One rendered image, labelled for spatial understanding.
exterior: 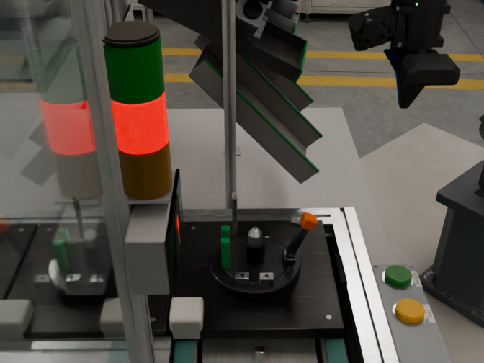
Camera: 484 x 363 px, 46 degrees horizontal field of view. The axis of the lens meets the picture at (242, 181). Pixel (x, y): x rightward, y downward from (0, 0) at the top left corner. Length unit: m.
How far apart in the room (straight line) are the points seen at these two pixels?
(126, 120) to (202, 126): 0.99
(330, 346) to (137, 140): 0.44
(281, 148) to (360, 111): 2.50
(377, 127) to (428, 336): 2.55
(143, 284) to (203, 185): 0.71
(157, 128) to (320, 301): 0.43
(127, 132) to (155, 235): 0.10
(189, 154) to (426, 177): 0.54
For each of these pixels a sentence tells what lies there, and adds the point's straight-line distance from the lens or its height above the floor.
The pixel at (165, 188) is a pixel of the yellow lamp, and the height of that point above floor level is 1.27.
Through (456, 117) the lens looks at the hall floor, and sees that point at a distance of 3.58.
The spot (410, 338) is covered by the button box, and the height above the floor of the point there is 0.96.
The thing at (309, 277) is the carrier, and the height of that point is 0.97.
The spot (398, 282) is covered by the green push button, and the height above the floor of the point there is 0.97.
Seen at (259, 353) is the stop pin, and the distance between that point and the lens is 0.83.
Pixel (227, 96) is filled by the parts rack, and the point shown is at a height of 1.17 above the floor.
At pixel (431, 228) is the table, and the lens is 1.20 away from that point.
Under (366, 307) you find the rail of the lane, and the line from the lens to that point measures 0.88.
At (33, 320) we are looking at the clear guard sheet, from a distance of 0.36.
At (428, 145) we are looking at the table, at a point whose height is 0.86.
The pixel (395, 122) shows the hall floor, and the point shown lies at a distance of 3.41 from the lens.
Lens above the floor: 1.58
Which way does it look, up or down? 34 degrees down
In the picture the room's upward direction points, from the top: straight up
